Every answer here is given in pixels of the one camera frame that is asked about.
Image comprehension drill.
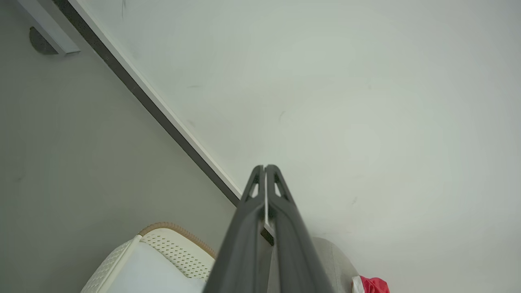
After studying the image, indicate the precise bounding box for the cream perforated plastic laundry basket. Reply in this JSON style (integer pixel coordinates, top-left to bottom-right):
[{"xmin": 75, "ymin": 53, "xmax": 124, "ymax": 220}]
[{"xmin": 81, "ymin": 222, "xmax": 218, "ymax": 293}]

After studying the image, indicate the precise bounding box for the white and black baseboard strip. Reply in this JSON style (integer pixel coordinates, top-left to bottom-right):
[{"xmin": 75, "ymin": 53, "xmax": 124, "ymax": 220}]
[{"xmin": 52, "ymin": 0, "xmax": 275, "ymax": 246}]

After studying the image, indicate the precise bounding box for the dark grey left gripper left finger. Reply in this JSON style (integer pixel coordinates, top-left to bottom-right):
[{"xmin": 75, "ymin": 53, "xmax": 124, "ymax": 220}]
[{"xmin": 203, "ymin": 165, "xmax": 267, "ymax": 293}]

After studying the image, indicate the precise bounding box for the red garment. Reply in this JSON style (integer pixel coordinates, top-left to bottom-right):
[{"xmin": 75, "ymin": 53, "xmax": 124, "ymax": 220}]
[{"xmin": 352, "ymin": 276, "xmax": 390, "ymax": 293}]

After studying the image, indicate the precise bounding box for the grey fabric sofa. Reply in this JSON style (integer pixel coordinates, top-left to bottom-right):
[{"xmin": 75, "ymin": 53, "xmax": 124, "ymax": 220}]
[{"xmin": 267, "ymin": 236, "xmax": 361, "ymax": 293}]

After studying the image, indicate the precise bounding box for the grey metal frame foot bar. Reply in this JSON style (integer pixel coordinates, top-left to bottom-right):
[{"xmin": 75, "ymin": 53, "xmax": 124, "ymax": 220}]
[{"xmin": 17, "ymin": 0, "xmax": 81, "ymax": 55}]

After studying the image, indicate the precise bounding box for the black round foot pad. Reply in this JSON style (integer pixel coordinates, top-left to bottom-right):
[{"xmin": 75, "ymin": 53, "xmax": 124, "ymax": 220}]
[{"xmin": 29, "ymin": 26, "xmax": 58, "ymax": 55}]

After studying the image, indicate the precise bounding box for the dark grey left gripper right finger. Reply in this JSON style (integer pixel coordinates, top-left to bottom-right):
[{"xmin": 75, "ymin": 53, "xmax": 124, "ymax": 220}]
[{"xmin": 265, "ymin": 164, "xmax": 335, "ymax": 293}]

